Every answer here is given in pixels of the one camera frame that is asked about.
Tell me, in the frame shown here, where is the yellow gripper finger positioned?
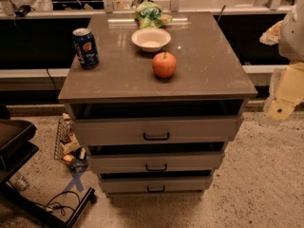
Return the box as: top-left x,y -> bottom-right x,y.
263,63 -> 304,122

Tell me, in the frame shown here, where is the blue pepsi can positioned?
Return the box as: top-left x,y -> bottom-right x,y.
72,28 -> 99,69

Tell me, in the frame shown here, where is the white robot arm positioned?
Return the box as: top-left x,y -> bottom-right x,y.
259,0 -> 304,122

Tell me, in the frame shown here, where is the red apple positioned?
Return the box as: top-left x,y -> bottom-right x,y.
152,52 -> 177,78

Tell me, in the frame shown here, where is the grey drawer cabinet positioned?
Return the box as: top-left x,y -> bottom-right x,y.
59,12 -> 257,181

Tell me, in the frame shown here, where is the bottom grey drawer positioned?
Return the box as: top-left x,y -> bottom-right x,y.
99,177 -> 212,195

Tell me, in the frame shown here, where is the grey drawer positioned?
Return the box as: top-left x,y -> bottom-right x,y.
87,152 -> 222,174
71,116 -> 243,146
99,177 -> 212,195

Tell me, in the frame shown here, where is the middle grey drawer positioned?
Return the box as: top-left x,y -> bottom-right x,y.
87,152 -> 222,174

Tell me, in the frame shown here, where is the white paper bowl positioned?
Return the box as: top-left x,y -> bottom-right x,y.
131,28 -> 171,52

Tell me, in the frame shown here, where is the green chip bag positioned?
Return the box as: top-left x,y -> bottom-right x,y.
134,2 -> 173,29

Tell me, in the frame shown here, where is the top grey drawer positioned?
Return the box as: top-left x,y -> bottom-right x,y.
71,116 -> 243,146

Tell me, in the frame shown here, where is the black cart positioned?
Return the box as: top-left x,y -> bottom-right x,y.
0,104 -> 96,228

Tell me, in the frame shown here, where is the wire basket with snacks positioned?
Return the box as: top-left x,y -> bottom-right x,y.
54,113 -> 88,170

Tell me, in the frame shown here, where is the black floor cable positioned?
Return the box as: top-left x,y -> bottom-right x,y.
33,190 -> 82,217

